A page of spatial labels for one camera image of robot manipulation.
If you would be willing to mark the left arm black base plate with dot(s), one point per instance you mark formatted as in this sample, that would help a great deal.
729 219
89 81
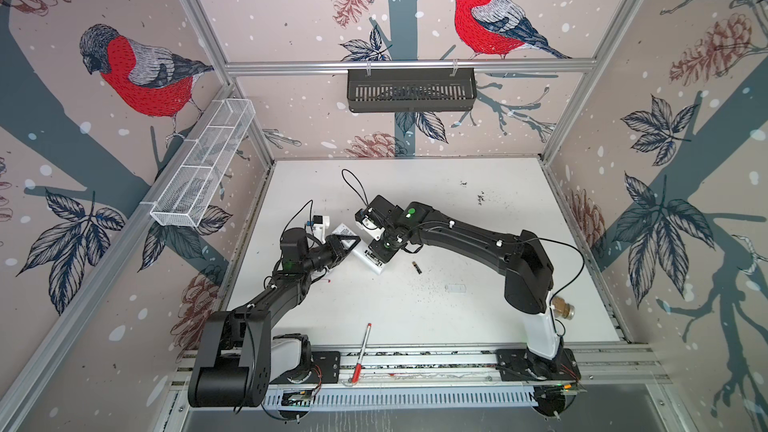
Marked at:
325 369

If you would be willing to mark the white wire mesh shelf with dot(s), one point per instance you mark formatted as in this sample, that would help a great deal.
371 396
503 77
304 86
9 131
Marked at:
194 184

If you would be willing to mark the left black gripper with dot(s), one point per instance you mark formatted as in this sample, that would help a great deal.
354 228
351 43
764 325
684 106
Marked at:
333 244

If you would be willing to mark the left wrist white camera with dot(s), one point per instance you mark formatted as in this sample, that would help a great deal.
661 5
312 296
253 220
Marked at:
318 226

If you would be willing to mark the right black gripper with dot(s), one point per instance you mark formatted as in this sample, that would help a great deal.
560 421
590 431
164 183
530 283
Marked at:
382 253

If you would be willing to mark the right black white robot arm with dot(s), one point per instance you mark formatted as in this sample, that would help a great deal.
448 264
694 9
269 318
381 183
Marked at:
520 259

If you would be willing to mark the white remote control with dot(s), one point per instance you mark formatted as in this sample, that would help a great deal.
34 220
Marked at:
361 251

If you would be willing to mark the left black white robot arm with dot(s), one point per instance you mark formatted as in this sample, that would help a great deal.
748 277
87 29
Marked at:
238 357

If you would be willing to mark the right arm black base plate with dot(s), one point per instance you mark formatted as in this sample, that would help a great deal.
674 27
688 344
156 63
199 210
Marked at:
523 365

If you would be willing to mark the black hanging basket shelf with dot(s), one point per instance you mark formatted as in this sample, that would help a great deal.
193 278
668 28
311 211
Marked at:
411 90

